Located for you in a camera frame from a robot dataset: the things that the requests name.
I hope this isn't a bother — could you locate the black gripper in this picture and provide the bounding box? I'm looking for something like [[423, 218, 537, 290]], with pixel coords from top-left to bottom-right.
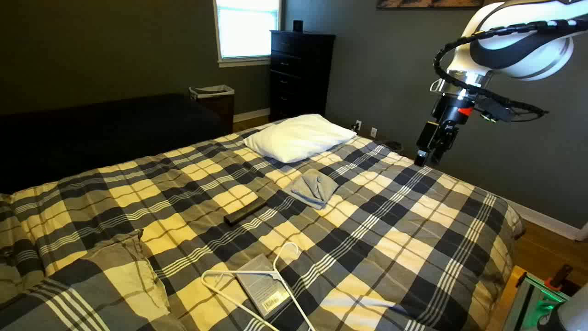
[[414, 89, 479, 167]]

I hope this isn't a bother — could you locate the light grey folded towel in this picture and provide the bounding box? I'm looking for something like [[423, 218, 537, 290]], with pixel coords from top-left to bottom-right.
[[282, 181, 328, 211]]

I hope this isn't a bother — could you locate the plaid yellow grey comforter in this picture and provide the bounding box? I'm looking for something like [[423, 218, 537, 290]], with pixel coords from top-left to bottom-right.
[[0, 124, 526, 331]]

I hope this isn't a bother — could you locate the white bed pillow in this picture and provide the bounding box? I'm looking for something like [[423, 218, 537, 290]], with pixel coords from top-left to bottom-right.
[[243, 112, 359, 165]]

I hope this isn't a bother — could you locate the black chest of drawers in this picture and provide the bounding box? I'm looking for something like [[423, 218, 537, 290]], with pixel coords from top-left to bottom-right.
[[267, 29, 339, 123]]

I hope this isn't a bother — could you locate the wooden board edge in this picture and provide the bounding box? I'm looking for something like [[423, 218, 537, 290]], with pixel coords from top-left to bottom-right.
[[486, 262, 530, 331]]

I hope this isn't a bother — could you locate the black remote control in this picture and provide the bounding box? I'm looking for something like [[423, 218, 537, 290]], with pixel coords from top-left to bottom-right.
[[223, 194, 269, 227]]

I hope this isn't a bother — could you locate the grey rounded object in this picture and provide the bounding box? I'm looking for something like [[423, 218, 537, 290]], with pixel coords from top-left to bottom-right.
[[552, 283, 588, 331]]

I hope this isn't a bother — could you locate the flat grey book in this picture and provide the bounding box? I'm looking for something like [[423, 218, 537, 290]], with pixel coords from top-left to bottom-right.
[[234, 253, 295, 319]]

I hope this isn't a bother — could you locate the dark bin with pale liner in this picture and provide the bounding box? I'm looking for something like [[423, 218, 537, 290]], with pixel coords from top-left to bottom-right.
[[188, 82, 238, 134]]

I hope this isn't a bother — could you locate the black couch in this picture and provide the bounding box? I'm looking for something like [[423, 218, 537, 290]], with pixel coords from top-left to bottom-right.
[[0, 91, 234, 194]]

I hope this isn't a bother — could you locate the plaid pillow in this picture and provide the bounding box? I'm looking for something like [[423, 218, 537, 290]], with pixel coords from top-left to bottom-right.
[[0, 238, 186, 331]]

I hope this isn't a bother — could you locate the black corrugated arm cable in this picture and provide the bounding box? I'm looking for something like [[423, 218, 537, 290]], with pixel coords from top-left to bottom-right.
[[433, 14, 588, 124]]

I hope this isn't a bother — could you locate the framed wall picture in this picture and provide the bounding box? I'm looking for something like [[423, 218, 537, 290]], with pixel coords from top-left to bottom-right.
[[376, 0, 488, 10]]

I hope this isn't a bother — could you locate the green frame object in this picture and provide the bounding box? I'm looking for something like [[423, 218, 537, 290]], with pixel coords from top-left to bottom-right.
[[506, 272, 574, 331]]

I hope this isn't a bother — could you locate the white wire clothes hanger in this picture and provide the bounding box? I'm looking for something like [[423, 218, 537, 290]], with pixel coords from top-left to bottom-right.
[[201, 240, 319, 331]]

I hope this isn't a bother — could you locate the bright window with white frame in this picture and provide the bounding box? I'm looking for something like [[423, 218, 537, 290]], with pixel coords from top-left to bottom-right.
[[212, 0, 286, 69]]

